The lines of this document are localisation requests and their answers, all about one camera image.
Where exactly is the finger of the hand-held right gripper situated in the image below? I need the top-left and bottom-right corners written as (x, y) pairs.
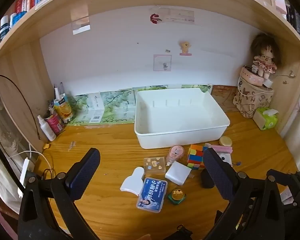
top-left (277, 170), bottom-right (300, 205)

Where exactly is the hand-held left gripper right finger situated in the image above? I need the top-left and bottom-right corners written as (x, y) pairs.
top-left (202, 147), bottom-right (287, 240)

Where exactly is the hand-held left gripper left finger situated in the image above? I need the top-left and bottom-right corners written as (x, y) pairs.
top-left (17, 147), bottom-right (101, 240)

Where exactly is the small black object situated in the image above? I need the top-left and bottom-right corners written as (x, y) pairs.
top-left (200, 168), bottom-right (215, 189)

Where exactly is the pink case with white clip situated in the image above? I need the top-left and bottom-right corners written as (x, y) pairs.
top-left (204, 143), bottom-right (233, 154)

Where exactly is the multicoloured puzzle cube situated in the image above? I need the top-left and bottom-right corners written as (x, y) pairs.
top-left (187, 144), bottom-right (207, 170)

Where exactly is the round cream tin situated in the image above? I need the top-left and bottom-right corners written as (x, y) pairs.
top-left (219, 136), bottom-right (233, 147)

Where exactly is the white power adapter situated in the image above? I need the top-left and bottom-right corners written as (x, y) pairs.
top-left (165, 161), bottom-right (192, 186)

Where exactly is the white plastic holder piece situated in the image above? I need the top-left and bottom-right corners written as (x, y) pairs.
top-left (120, 166), bottom-right (145, 196)

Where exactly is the clear box with yellow stickers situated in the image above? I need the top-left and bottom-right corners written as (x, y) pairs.
top-left (143, 156), bottom-right (166, 174)

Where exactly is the blue label clear card box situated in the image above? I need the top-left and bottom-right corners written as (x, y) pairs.
top-left (136, 177), bottom-right (168, 214)

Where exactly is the white plastic storage bin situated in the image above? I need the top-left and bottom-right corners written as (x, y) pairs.
top-left (134, 88), bottom-right (231, 149)

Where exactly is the green ink bottle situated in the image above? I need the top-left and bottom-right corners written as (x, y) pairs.
top-left (168, 188), bottom-right (186, 205)

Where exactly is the pink correction tape dispenser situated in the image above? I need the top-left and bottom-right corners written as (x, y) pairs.
top-left (166, 145), bottom-right (185, 167)

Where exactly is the pink can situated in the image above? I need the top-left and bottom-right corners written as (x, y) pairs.
top-left (45, 113), bottom-right (64, 134)

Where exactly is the white spray bottle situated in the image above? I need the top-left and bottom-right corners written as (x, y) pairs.
top-left (37, 115), bottom-right (56, 142)

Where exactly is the orange juice carton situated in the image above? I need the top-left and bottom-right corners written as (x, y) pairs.
top-left (53, 93), bottom-right (73, 124)

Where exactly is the green grape print board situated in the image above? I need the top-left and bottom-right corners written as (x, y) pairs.
top-left (65, 85), bottom-right (213, 125)

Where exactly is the green tissue pack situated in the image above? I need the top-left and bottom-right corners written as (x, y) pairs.
top-left (252, 107), bottom-right (279, 131)

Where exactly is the brown patterned mat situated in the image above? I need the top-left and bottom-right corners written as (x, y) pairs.
top-left (211, 85), bottom-right (241, 113)

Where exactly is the letter print fabric bag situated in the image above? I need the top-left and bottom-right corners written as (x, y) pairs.
top-left (233, 76), bottom-right (274, 119)

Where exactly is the white lace curtain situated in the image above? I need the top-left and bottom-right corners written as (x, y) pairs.
top-left (0, 99), bottom-right (23, 213)

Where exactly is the pink round box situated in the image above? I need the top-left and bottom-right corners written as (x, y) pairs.
top-left (241, 65), bottom-right (264, 86)

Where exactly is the brown haired rag doll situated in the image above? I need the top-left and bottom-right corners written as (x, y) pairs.
top-left (250, 33), bottom-right (282, 81)

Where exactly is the clear tape patch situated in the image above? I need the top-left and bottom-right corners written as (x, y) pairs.
top-left (71, 6), bottom-right (91, 35)

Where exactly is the row of dark books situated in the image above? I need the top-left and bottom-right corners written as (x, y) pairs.
top-left (286, 2), bottom-right (300, 39)

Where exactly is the long clear tape strip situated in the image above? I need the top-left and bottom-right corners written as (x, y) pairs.
top-left (155, 6), bottom-right (196, 26)

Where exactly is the pink box on shelf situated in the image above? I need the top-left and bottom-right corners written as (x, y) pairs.
top-left (273, 0), bottom-right (288, 14)

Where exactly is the small white camera device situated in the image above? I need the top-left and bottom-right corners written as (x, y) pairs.
top-left (216, 152), bottom-right (233, 167)

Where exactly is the white charging cable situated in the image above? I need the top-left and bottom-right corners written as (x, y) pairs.
top-left (8, 150), bottom-right (56, 198)

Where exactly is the white cord on bag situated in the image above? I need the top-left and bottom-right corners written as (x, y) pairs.
top-left (237, 75), bottom-right (268, 97)

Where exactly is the black cable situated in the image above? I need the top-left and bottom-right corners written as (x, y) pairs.
top-left (0, 74), bottom-right (41, 140)

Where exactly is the pink square wall note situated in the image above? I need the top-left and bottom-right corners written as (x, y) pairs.
top-left (153, 54), bottom-right (172, 72)

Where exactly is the yellow cartoon wall sticker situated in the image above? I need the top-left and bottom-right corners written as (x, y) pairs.
top-left (179, 40), bottom-right (193, 56)

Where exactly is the red wall sticker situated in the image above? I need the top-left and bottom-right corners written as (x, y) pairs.
top-left (150, 13), bottom-right (162, 25)

